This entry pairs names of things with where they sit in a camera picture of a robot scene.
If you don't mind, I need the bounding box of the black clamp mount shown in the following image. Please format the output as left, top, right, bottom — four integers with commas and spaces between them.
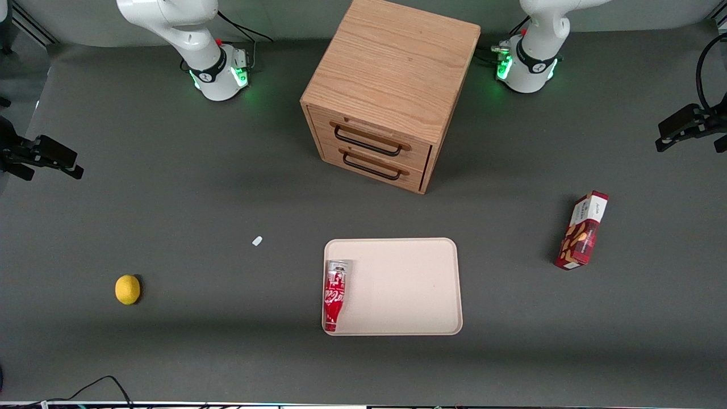
655, 102, 727, 154
0, 116, 85, 182

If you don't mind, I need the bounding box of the black metal drawer handle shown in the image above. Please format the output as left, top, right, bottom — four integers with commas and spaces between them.
333, 125, 403, 157
342, 151, 402, 182

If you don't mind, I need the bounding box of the yellow lemon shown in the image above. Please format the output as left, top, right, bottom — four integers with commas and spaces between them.
115, 274, 142, 306

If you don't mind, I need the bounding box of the red cola bottle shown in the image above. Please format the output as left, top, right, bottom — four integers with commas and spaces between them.
323, 260, 349, 333

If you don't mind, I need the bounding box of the thin black cable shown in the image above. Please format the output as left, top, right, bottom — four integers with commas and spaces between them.
34, 375, 135, 408

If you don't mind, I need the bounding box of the red cookie box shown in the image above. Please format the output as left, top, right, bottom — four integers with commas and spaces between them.
554, 190, 609, 271

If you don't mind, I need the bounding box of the wooden drawer front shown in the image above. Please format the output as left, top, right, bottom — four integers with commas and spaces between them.
308, 106, 433, 172
319, 141, 428, 193

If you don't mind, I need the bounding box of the black looped cable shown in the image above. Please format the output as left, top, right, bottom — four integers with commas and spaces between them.
695, 32, 727, 114

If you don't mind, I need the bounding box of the cream plastic tray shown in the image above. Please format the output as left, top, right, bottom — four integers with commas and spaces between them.
323, 237, 463, 336

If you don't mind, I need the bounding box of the wooden drawer cabinet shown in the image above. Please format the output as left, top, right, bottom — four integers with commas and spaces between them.
300, 0, 482, 195

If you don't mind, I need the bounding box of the black arm base cable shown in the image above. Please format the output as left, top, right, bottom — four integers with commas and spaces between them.
476, 16, 532, 65
217, 10, 274, 44

